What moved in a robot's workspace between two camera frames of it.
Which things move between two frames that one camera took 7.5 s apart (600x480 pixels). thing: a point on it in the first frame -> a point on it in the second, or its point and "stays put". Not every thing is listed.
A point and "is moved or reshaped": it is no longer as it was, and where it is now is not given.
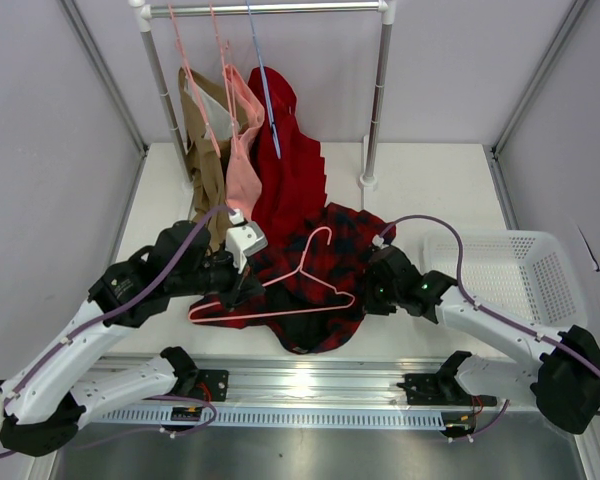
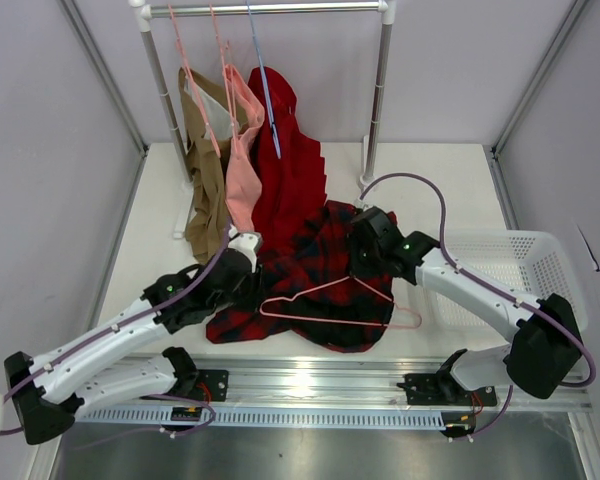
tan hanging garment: [211, 122] stays put
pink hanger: [266, 284] -> [342, 320]
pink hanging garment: [242, 169] stays put
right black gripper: [376, 282] -> [362, 245]
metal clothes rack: [145, 10] stays put
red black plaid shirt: [314, 293] is moved or reshaped
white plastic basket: [525, 273] stays put
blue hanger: [264, 79] stays put
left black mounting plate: [212, 384] stays put
